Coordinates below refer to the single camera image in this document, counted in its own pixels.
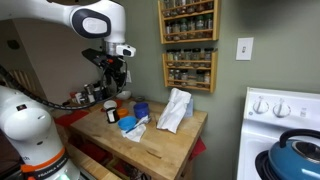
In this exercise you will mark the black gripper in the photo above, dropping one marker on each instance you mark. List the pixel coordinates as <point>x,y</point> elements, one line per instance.
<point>111,64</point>

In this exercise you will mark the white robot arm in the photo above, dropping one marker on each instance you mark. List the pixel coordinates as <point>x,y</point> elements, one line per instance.
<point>24,117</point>

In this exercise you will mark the black filter holder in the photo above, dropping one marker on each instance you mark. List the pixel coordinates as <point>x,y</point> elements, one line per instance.
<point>116,116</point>

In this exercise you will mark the white bowl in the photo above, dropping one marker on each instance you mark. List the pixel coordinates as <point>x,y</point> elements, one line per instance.
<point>124,95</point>

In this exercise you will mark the orange plastic cup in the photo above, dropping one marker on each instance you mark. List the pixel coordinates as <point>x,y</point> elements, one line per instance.
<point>122,112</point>

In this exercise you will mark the dark blue plastic cup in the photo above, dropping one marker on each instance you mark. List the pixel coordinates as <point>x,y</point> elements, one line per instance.
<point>141,110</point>

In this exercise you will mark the light blue plastic bowl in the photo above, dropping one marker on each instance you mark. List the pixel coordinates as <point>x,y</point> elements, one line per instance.
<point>126,123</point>

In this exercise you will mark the small white cloth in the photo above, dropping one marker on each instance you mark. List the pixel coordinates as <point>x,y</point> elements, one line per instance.
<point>137,132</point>

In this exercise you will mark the wooden butcher block table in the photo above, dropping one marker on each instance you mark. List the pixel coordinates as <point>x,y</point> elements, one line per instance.
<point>161,154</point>

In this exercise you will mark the white crumpled cloth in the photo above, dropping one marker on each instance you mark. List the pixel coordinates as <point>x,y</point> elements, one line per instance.
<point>180,105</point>

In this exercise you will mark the lower wooden spice rack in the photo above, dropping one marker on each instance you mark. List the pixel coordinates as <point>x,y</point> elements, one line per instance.
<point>190,69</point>

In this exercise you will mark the wooden spice rack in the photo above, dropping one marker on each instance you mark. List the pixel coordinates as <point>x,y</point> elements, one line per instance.
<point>190,69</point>
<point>182,21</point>

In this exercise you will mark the upper wooden spice rack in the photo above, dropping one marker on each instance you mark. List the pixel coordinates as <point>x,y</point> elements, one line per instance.
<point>182,21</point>

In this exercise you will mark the red cloth under table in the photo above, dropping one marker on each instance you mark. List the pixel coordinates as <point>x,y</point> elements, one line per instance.
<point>198,148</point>

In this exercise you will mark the white kitchen stove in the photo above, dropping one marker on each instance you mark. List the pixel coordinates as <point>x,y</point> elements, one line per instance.
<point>267,115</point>

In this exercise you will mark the blue kettle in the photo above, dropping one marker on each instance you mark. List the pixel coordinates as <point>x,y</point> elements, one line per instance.
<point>290,159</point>

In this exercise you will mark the white wall outlet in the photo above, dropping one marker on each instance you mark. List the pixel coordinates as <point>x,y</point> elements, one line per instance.
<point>128,78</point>

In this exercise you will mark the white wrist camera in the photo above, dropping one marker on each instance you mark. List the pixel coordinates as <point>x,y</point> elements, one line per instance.
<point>125,50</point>

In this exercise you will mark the white light switch plate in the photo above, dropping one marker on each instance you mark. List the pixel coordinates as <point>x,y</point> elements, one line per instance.
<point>244,49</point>

